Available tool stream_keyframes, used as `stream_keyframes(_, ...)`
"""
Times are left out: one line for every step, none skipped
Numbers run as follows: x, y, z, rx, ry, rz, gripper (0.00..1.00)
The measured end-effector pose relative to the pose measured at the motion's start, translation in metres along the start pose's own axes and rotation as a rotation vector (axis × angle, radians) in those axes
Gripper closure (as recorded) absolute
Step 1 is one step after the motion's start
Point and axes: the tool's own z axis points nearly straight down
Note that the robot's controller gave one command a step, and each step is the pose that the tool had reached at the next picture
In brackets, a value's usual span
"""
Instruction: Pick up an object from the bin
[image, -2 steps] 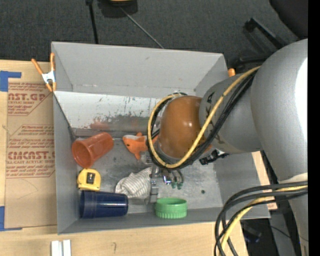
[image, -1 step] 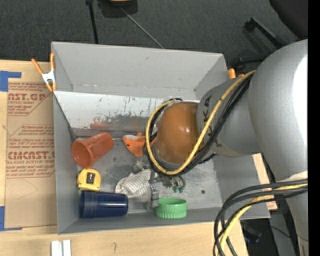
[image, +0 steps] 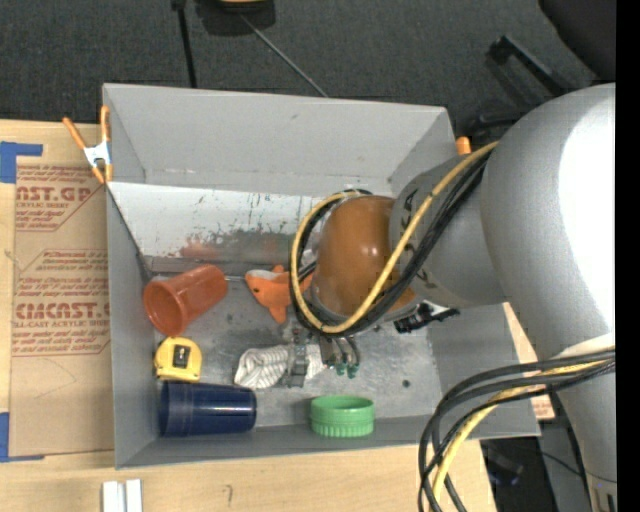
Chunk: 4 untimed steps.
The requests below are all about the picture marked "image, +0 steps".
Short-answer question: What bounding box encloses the orange toy fish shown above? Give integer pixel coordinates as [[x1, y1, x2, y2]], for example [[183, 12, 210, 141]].
[[244, 264, 315, 325]]

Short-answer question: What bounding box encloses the dark blue plastic cup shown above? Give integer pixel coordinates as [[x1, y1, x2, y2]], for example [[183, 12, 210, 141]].
[[157, 380, 258, 438]]

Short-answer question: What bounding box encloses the black cylinder on white bracket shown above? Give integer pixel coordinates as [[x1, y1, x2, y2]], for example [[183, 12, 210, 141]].
[[393, 301, 461, 335]]

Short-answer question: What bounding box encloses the grey metal bin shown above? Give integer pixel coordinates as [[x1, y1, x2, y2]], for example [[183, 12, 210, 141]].
[[101, 82, 544, 470]]

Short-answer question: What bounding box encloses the green plastic ring lid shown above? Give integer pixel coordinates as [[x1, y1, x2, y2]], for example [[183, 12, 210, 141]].
[[309, 394, 376, 439]]

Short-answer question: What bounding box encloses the brown cardboard board red print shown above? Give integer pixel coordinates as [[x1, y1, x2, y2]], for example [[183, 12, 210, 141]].
[[0, 118, 117, 462]]

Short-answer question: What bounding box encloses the yellow tape measure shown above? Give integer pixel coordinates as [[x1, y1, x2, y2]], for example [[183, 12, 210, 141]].
[[153, 335, 204, 383]]

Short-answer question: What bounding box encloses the orange plastic cup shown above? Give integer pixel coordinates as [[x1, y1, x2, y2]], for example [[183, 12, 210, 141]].
[[142, 264, 230, 338]]

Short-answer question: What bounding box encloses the white knotted rope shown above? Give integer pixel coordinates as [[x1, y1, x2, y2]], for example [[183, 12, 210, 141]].
[[233, 343, 335, 392]]

